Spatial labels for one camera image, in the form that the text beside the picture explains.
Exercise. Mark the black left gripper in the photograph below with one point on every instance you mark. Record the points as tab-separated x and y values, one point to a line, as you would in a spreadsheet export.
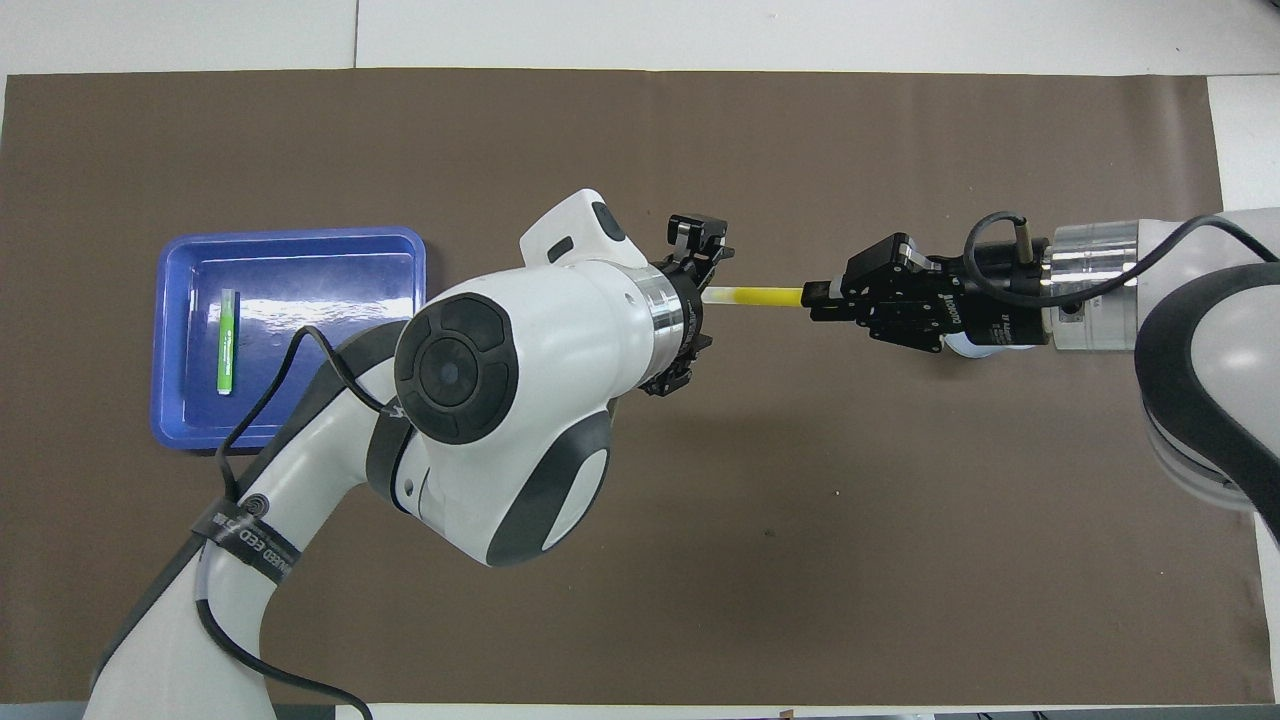
695	310

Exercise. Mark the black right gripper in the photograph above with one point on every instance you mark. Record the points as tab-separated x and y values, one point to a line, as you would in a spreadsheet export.
1000	300

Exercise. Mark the yellow pen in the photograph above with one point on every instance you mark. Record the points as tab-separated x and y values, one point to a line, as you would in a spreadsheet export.
755	296

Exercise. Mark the green pen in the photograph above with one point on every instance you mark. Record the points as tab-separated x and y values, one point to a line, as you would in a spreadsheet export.
228	345

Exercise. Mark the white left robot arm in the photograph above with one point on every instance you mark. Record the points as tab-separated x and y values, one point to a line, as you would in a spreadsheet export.
570	330

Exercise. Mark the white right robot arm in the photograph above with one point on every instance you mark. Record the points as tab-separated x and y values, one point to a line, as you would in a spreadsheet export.
1220	330

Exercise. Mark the clear plastic cup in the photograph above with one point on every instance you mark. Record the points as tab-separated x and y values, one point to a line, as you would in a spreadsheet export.
965	347

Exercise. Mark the brown paper table mat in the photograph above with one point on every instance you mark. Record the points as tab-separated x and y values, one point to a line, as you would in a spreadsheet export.
800	560

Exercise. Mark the blue plastic tray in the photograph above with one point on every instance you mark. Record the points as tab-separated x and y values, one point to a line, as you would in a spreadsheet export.
320	270

